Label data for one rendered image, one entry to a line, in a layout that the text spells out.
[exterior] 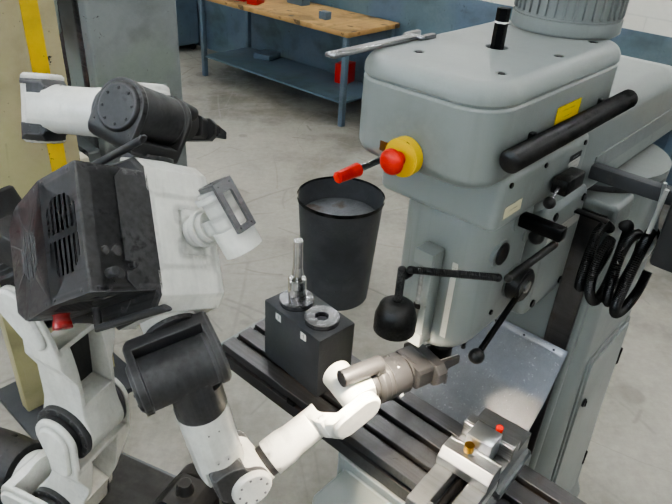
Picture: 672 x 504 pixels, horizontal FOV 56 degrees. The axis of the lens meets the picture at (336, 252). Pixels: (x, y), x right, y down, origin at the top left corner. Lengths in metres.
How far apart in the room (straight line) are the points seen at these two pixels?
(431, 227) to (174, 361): 0.50
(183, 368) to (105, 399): 0.53
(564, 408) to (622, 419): 1.49
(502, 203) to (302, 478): 1.90
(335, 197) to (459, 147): 2.74
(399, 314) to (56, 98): 0.72
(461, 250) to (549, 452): 0.95
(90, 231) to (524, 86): 0.65
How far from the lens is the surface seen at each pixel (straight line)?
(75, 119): 1.23
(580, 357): 1.74
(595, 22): 1.25
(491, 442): 1.45
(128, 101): 1.09
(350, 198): 3.63
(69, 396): 1.49
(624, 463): 3.13
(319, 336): 1.55
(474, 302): 1.20
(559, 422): 1.88
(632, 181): 1.38
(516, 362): 1.75
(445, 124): 0.92
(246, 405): 3.00
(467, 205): 1.06
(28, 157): 2.57
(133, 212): 1.02
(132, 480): 2.04
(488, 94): 0.90
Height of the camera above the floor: 2.13
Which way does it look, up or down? 32 degrees down
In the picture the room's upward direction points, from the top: 4 degrees clockwise
